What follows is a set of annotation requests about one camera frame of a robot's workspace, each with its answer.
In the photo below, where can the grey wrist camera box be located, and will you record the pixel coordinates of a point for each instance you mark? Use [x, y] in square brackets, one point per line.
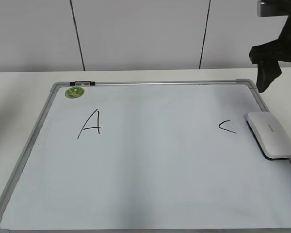
[271, 8]

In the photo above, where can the grey framed whiteboard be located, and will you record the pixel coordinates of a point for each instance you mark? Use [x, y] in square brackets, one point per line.
[156, 157]

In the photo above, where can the green round magnet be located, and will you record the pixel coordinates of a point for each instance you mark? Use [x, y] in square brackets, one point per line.
[74, 92]

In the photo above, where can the white whiteboard eraser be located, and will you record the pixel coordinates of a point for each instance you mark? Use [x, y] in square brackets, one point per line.
[270, 135]

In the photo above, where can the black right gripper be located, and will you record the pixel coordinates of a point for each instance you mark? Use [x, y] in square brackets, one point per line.
[267, 55]

